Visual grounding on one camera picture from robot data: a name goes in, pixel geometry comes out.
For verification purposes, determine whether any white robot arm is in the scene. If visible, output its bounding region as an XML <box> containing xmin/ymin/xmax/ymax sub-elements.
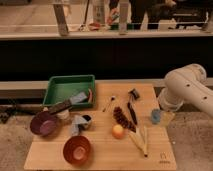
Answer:
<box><xmin>158</xmin><ymin>64</ymin><xmax>213</xmax><ymax>117</ymax></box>

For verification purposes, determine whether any red bowl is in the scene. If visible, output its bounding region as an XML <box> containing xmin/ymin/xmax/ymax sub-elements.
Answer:
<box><xmin>63</xmin><ymin>136</ymin><xmax>91</xmax><ymax>166</ymax></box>

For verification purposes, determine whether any purple bowl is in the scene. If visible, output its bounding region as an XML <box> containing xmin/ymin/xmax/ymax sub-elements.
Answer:
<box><xmin>30</xmin><ymin>111</ymin><xmax>57</xmax><ymax>136</ymax></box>

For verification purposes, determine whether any red chili pepper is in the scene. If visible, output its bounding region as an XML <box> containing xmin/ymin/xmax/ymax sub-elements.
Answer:
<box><xmin>88</xmin><ymin>89</ymin><xmax>93</xmax><ymax>103</ymax></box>

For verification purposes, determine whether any small black clip object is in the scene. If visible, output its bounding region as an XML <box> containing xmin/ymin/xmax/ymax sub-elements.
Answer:
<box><xmin>129</xmin><ymin>89</ymin><xmax>140</xmax><ymax>100</ymax></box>

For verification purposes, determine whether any black brush tool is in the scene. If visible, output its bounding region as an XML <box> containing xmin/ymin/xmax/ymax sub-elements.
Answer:
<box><xmin>127</xmin><ymin>102</ymin><xmax>137</xmax><ymax>125</ymax></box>

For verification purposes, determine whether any dark red grape bunch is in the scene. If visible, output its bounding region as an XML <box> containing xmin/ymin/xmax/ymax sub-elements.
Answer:
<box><xmin>113</xmin><ymin>107</ymin><xmax>136</xmax><ymax>132</ymax></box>

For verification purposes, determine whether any small black round container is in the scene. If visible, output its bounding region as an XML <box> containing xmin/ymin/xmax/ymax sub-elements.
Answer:
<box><xmin>82</xmin><ymin>115</ymin><xmax>92</xmax><ymax>130</ymax></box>

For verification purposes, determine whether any orange fruit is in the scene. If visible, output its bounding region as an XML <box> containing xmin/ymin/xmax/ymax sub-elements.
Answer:
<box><xmin>112</xmin><ymin>124</ymin><xmax>124</xmax><ymax>139</ymax></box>

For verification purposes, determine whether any green plastic tray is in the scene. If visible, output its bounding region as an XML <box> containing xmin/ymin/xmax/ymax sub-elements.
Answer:
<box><xmin>43</xmin><ymin>75</ymin><xmax>96</xmax><ymax>109</ymax></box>

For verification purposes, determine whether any wooden cutting board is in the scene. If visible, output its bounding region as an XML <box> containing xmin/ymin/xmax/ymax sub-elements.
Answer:
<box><xmin>24</xmin><ymin>83</ymin><xmax>177</xmax><ymax>171</ymax></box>

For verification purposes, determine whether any small white cup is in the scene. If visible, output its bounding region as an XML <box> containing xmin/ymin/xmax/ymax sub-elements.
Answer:
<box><xmin>57</xmin><ymin>110</ymin><xmax>70</xmax><ymax>121</ymax></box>

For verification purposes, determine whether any blue cup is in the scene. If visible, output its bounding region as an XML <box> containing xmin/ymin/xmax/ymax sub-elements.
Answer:
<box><xmin>151</xmin><ymin>109</ymin><xmax>162</xmax><ymax>124</ymax></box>

